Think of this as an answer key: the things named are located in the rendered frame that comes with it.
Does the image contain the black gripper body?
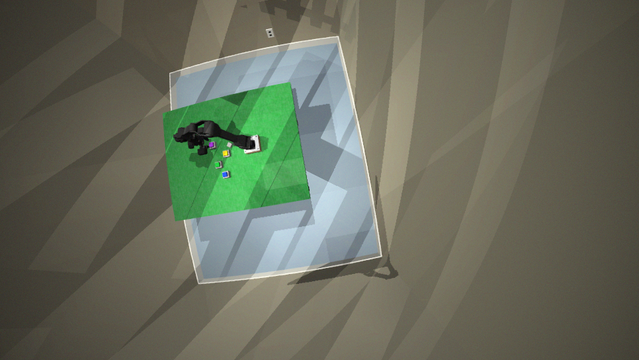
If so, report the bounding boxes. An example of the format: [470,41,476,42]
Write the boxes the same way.
[195,127,208,156]

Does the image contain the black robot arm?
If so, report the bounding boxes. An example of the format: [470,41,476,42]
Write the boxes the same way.
[173,120,255,150]

